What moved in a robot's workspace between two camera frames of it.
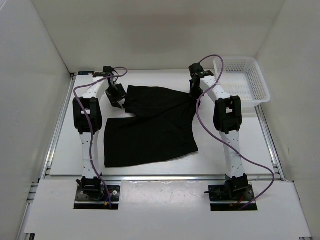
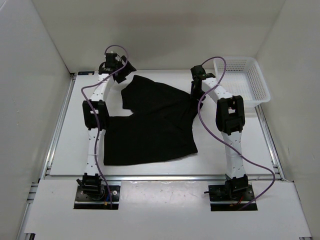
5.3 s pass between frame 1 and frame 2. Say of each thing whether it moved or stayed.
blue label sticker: stayed
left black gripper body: moved
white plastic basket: stayed
